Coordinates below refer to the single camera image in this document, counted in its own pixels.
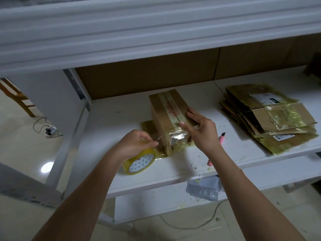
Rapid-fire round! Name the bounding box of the person's left hand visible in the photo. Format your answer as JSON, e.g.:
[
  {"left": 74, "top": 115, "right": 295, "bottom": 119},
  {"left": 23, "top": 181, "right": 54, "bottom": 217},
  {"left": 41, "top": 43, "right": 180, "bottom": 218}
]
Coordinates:
[{"left": 110, "top": 129, "right": 160, "bottom": 162}]

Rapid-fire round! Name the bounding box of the yellow tape roll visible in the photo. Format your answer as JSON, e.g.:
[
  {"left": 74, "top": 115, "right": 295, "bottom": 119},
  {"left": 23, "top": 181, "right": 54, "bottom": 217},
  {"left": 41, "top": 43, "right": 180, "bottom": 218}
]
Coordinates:
[{"left": 122, "top": 149, "right": 167, "bottom": 176}]

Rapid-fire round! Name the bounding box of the person's left forearm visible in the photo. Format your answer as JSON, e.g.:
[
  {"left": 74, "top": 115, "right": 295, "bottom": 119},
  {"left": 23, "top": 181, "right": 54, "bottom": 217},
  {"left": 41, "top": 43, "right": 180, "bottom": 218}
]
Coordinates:
[{"left": 32, "top": 149, "right": 124, "bottom": 241}]

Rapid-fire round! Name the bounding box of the person's right forearm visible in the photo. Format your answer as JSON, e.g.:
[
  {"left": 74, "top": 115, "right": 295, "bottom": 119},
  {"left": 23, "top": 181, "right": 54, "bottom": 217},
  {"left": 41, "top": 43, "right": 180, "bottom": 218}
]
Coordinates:
[{"left": 210, "top": 148, "right": 320, "bottom": 241}]

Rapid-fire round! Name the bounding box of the person's right hand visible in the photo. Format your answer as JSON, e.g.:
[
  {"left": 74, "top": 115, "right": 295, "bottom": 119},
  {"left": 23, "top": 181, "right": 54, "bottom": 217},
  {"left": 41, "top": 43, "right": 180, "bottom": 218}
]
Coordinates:
[{"left": 179, "top": 108, "right": 224, "bottom": 160}]

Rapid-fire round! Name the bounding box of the pink utility knife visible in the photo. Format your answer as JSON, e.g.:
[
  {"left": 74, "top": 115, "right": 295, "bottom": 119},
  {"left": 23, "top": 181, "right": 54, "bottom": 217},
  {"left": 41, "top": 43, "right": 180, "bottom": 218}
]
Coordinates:
[{"left": 207, "top": 131, "right": 227, "bottom": 168}]

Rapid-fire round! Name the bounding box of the wooden chair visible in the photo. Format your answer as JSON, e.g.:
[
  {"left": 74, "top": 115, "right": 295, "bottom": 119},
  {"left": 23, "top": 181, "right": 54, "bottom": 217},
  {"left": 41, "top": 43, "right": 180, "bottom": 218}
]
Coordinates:
[{"left": 0, "top": 77, "right": 37, "bottom": 118}]

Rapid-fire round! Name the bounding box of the large plain cardboard box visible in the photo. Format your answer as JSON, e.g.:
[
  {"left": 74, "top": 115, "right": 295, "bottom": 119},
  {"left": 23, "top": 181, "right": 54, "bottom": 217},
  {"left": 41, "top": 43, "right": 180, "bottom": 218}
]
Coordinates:
[{"left": 140, "top": 88, "right": 198, "bottom": 157}]

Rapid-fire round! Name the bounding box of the labelled taped cardboard box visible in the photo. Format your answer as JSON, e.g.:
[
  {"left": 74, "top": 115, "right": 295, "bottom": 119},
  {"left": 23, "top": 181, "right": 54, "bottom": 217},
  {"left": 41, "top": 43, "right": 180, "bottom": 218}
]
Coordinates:
[{"left": 303, "top": 50, "right": 321, "bottom": 81}]

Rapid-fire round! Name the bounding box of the white power strip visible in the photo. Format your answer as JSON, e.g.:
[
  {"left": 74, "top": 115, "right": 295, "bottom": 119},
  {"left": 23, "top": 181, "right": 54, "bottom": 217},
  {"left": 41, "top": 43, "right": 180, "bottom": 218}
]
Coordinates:
[{"left": 44, "top": 125, "right": 60, "bottom": 138}]

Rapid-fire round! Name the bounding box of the stack of cardboard boxes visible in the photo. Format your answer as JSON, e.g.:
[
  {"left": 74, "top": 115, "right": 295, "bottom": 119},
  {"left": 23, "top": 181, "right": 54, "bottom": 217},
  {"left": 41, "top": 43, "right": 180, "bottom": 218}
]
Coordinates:
[{"left": 219, "top": 83, "right": 319, "bottom": 156}]

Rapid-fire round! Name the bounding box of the white metal shelf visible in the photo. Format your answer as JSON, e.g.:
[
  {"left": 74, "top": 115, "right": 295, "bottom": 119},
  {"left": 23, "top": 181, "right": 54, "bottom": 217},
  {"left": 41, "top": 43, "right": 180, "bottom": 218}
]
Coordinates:
[{"left": 0, "top": 0, "right": 321, "bottom": 224}]

